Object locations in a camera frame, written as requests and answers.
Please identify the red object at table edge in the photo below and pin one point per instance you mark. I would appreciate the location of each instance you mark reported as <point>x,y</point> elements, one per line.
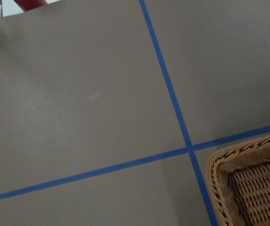
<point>27,5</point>

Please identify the tan wicker basket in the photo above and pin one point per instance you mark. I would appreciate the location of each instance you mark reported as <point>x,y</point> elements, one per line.
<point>238,183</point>

